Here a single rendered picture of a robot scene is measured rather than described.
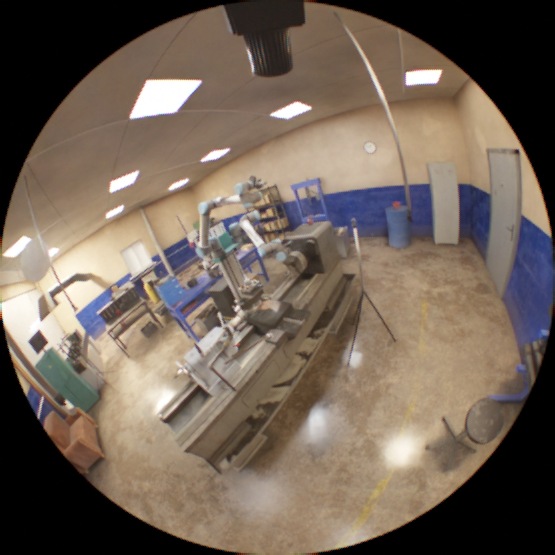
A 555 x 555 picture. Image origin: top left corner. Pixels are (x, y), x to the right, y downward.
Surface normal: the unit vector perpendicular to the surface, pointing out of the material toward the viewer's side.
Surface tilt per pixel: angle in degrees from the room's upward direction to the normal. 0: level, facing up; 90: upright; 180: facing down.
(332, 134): 90
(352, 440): 0
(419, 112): 90
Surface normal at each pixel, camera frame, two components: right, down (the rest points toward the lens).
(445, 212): -0.55, 0.54
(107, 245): 0.77, 0.05
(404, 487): -0.31, -0.84
